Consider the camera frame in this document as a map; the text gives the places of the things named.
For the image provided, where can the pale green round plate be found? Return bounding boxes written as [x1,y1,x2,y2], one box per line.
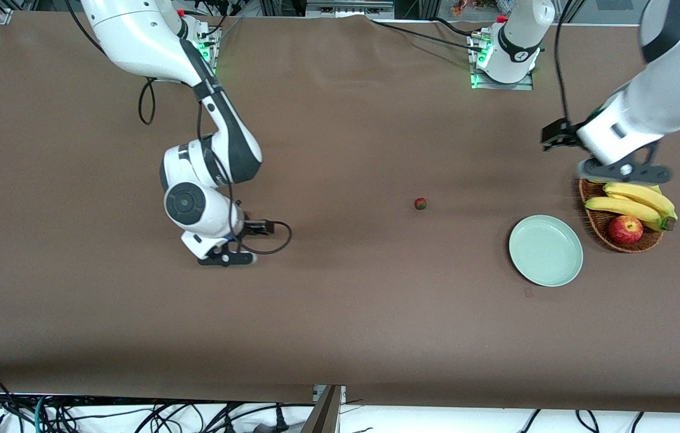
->
[509,215,584,287]

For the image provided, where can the brown wicker basket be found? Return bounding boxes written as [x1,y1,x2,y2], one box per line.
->
[578,178,666,254]

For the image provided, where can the red apple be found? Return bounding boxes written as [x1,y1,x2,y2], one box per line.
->
[608,215,645,245]

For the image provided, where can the brown table cover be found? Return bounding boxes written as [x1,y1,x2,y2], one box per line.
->
[0,11,680,415]

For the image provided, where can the colourful background items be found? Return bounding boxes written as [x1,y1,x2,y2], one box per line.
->
[450,0,518,17]

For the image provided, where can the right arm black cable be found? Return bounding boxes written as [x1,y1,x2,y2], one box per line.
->
[64,0,293,257]

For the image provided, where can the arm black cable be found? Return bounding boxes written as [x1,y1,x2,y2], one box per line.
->
[554,0,587,124]
[64,0,293,257]

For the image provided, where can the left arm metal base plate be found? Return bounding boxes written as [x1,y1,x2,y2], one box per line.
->
[468,33,535,91]

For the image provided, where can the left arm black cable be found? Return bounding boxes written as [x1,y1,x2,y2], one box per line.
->
[554,0,587,124]

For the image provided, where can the short thin black cable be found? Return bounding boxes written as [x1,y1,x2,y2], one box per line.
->
[430,17,476,37]

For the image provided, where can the long thin black cable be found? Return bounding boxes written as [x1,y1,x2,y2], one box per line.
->
[366,15,485,54]

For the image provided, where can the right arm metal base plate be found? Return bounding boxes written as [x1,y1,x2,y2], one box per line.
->
[192,21,221,78]

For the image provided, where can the aluminium profile post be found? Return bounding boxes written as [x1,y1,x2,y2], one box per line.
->
[301,385,347,433]

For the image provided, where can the tangled black cable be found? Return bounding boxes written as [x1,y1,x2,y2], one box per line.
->
[45,397,274,433]

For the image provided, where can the black base connector cable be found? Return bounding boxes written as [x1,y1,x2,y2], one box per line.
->
[186,0,245,46]

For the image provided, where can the metal frame with device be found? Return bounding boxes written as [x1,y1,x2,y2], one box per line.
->
[259,0,398,20]

